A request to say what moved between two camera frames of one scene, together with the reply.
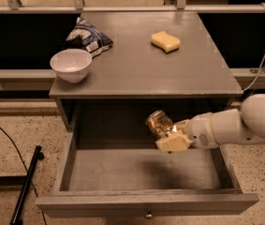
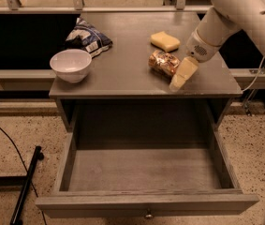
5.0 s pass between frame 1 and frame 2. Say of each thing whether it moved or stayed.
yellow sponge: stayed
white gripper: moved
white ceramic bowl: stayed
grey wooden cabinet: stayed
